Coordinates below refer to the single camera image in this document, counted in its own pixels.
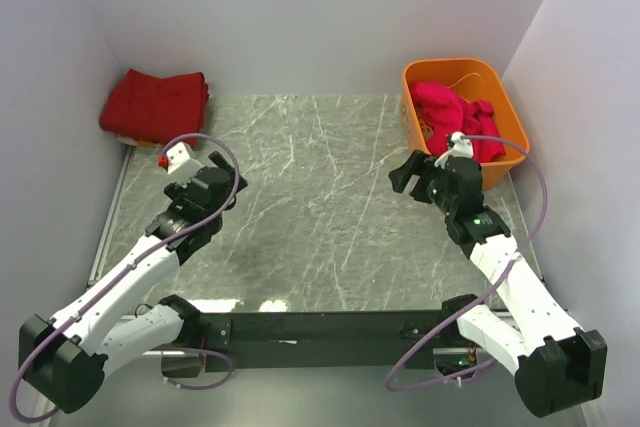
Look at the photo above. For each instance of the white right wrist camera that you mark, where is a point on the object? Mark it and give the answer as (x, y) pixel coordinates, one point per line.
(458, 146)

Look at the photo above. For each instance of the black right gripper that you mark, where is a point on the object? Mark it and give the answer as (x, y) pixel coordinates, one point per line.
(413, 165)

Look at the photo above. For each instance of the folded dark red t shirt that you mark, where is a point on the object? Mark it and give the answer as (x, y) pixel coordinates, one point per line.
(151, 109)

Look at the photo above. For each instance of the folded yellow white garment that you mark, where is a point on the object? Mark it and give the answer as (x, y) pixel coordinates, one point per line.
(137, 142)

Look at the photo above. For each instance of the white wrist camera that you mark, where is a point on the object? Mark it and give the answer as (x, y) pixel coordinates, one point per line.
(458, 146)
(179, 163)

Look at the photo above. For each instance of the pink t shirt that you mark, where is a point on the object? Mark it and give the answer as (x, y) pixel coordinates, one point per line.
(442, 112)

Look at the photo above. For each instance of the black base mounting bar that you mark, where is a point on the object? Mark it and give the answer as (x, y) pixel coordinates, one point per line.
(314, 339)

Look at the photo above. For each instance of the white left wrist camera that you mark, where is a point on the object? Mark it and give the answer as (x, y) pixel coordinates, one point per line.
(179, 163)

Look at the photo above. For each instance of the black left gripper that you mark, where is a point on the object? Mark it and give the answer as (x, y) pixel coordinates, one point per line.
(177, 192)

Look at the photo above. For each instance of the orange plastic basket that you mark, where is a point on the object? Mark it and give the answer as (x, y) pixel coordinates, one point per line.
(471, 79)

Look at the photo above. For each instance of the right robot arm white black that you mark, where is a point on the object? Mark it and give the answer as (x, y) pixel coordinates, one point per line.
(556, 364)

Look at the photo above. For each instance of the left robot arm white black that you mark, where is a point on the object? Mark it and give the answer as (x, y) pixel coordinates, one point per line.
(68, 356)

